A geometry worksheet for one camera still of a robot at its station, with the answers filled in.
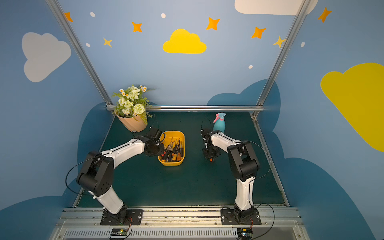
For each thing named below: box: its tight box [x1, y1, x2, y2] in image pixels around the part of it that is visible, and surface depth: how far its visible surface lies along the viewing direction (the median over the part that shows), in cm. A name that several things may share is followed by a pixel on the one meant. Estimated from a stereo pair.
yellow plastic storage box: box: [157, 130, 185, 166], surface depth 100 cm
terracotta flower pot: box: [115, 113, 147, 133], surface depth 100 cm
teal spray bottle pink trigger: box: [213, 112, 227, 133], surface depth 103 cm
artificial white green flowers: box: [111, 84, 154, 125], surface depth 90 cm
